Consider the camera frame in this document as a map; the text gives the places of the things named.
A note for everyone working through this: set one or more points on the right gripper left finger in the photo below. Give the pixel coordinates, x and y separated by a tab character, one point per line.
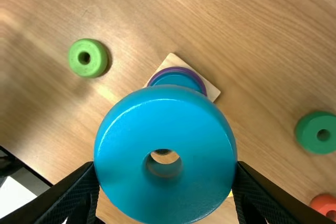
63	197

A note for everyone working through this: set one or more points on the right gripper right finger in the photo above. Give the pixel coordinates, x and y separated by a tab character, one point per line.
262	197

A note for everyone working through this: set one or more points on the wooden peg base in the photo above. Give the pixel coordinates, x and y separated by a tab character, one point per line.
173	60

